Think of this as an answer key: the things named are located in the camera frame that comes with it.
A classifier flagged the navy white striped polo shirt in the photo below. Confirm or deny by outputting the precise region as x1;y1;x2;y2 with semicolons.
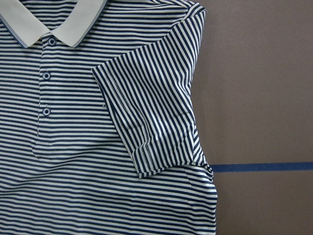
0;0;217;235

